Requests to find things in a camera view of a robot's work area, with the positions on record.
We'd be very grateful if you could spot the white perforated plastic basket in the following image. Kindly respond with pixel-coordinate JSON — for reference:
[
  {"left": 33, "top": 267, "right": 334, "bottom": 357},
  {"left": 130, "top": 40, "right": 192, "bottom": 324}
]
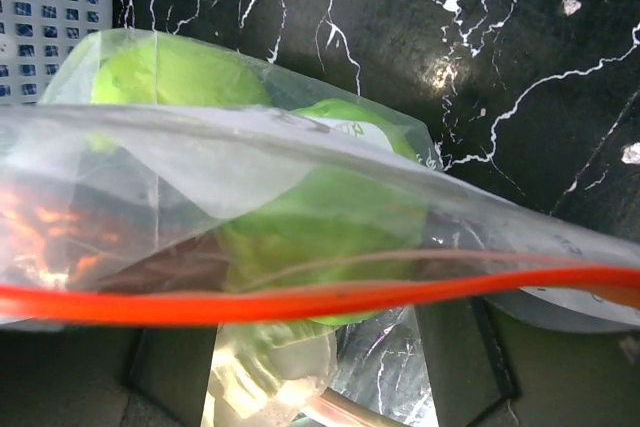
[{"left": 0, "top": 0, "right": 113, "bottom": 106}]

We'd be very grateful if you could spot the clear zip top bag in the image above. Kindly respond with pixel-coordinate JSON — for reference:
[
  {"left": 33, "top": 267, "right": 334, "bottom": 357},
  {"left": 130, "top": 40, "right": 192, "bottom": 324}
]
[{"left": 0, "top": 29, "right": 640, "bottom": 427}]

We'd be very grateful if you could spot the green fake lettuce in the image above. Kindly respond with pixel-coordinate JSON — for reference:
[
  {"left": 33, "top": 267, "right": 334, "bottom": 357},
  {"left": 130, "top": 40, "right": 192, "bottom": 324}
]
[{"left": 218, "top": 98, "right": 438, "bottom": 293}]

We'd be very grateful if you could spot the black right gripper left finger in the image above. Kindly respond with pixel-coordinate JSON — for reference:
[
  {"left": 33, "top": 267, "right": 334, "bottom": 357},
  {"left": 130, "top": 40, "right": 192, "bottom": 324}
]
[{"left": 1, "top": 324, "right": 216, "bottom": 426}]

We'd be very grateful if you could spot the white fake cauliflower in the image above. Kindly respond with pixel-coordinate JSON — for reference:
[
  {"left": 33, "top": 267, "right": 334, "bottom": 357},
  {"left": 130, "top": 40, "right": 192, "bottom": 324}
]
[{"left": 201, "top": 320, "right": 337, "bottom": 426}]

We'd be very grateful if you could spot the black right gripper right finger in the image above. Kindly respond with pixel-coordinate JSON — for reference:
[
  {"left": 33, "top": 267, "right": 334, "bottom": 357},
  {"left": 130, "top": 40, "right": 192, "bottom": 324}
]
[{"left": 415, "top": 297, "right": 639, "bottom": 426}]

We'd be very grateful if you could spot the green fake apple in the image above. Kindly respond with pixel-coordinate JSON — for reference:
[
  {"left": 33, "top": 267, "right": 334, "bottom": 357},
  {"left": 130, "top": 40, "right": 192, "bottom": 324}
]
[{"left": 91, "top": 38, "right": 272, "bottom": 107}]

